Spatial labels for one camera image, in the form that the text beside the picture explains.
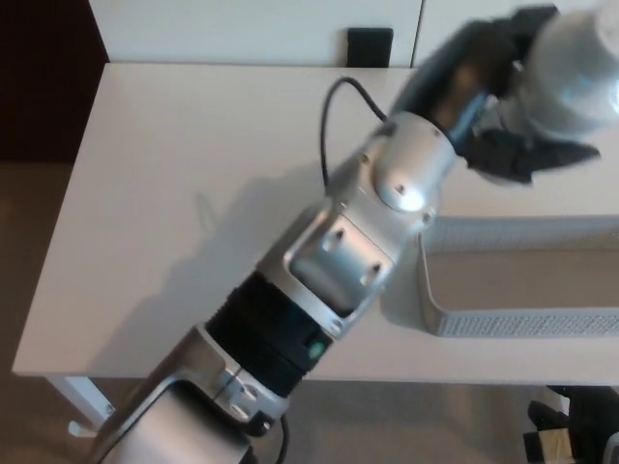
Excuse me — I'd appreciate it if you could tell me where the grey perforated plastic basket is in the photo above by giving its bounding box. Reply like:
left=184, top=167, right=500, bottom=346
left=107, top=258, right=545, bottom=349
left=414, top=214, right=619, bottom=340

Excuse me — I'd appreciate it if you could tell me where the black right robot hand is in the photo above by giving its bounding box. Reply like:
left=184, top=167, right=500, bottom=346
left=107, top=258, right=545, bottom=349
left=521, top=384, right=619, bottom=464

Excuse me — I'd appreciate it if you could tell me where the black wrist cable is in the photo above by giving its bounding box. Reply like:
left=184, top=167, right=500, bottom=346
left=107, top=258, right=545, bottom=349
left=319, top=76, right=397, bottom=190

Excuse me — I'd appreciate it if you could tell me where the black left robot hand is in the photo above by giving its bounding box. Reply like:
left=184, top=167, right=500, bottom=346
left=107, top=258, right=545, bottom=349
left=389, top=4, right=602, bottom=189

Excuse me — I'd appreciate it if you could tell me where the white plastic bottle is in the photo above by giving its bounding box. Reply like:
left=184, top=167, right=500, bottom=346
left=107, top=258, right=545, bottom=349
left=501, top=0, right=619, bottom=147

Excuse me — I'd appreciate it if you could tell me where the black wall plate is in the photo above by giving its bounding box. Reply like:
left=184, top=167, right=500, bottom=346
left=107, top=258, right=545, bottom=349
left=346, top=27, right=395, bottom=69

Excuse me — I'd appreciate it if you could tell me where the dark brown panel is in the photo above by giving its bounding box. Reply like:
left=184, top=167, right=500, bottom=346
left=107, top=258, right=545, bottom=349
left=0, top=0, right=111, bottom=166

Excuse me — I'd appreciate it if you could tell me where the white cabinet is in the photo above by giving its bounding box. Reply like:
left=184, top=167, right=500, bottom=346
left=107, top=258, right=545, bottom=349
left=85, top=0, right=601, bottom=69

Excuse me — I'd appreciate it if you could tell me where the black elbow cable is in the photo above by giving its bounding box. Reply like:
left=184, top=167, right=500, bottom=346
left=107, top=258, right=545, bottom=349
left=244, top=414, right=292, bottom=464

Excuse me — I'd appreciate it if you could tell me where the white desk leg frame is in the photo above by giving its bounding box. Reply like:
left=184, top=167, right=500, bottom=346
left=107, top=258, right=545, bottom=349
left=46, top=375, right=118, bottom=439

